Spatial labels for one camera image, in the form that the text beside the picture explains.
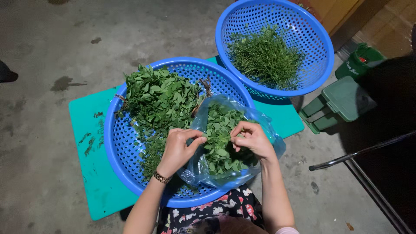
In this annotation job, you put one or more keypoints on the clear blue plastic bag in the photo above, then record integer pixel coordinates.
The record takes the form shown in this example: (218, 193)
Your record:
(196, 170)

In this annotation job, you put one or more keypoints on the dark object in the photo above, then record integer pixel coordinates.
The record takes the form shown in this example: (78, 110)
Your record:
(6, 73)

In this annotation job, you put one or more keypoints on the large blue perforated plastic basket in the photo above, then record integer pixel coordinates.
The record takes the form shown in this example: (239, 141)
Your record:
(123, 146)

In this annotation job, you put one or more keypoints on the person's pink sleeve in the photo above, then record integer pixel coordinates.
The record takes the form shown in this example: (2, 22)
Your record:
(286, 230)

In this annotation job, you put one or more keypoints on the pile of stripped green stems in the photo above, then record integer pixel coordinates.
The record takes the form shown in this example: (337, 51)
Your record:
(266, 58)

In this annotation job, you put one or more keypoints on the metal floor rail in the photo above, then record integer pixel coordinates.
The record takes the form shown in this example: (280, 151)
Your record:
(377, 195)

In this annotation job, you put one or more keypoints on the pile of green leafy branches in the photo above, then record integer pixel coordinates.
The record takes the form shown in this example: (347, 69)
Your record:
(159, 97)

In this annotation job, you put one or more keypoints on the person's left hand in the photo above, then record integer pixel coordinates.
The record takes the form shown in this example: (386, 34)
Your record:
(175, 152)

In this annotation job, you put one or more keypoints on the wooden door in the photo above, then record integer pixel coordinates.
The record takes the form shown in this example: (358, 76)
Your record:
(338, 13)

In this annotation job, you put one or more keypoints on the metal rod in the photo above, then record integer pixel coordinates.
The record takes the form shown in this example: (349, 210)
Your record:
(341, 158)

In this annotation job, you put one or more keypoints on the person's right hand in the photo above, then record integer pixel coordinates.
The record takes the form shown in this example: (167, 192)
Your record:
(256, 141)

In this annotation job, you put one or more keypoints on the teal plastic mat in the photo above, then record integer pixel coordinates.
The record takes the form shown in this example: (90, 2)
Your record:
(87, 182)

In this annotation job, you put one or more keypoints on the green plastic stool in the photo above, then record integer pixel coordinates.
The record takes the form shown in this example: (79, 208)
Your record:
(344, 97)

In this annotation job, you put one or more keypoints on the person's floral black dress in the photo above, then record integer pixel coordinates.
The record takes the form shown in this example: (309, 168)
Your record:
(234, 204)

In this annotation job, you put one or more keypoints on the heap of picked green leaves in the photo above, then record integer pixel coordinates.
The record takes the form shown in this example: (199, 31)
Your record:
(221, 125)

